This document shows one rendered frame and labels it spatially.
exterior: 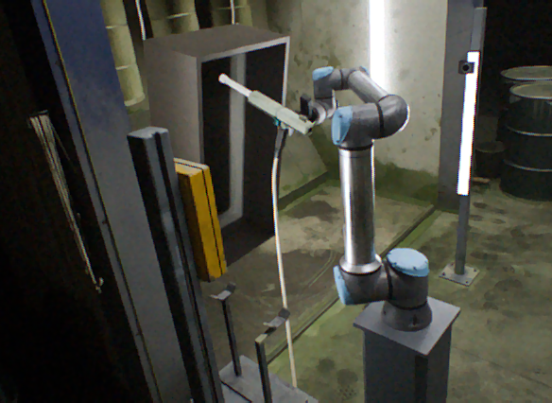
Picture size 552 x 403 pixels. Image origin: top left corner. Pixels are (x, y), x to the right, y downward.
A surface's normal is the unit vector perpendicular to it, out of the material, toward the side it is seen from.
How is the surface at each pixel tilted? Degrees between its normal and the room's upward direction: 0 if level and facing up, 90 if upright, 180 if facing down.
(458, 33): 90
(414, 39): 90
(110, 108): 90
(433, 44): 90
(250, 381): 0
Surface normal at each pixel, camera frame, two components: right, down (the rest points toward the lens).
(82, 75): 0.74, 0.21
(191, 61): -0.65, 0.38
